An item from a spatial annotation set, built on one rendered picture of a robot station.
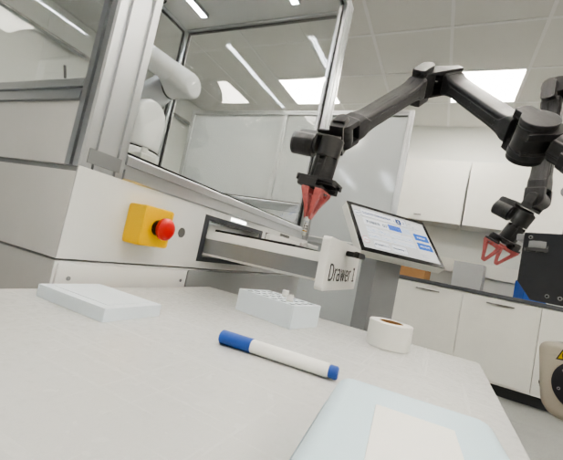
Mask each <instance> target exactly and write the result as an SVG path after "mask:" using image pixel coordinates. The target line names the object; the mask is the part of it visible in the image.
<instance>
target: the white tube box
mask: <svg viewBox="0 0 563 460"><path fill-rule="evenodd" d="M286 298H287V297H283V296H282V294H279V293H276V292H274V291H271V290H263V289H247V288H240V289H239V293H238V298H237V302H236V306H235V309H237V310H240V311H242V312H244V313H247V314H249V315H252V316H254V317H257V318H260V319H263V320H266V321H268V322H271V323H274V324H276V325H278V326H280V327H283V328H286V329H305V328H315V327H316V326H317V325H318V317H319V312H320V307H321V306H319V305H316V304H313V303H310V302H306V301H304V300H301V299H297V298H293V302H289V301H286Z"/></svg>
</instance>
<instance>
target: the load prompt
mask: <svg viewBox="0 0 563 460"><path fill-rule="evenodd" d="M360 212H361V215H363V216H367V217H370V218H373V219H377V220H380V221H383V222H387V223H390V224H394V225H399V226H402V227H406V228H408V227H407V225H406V223H405V221H403V220H400V219H397V218H393V217H390V216H387V215H384V214H378V213H374V212H372V211H368V210H365V209H362V208H360Z"/></svg>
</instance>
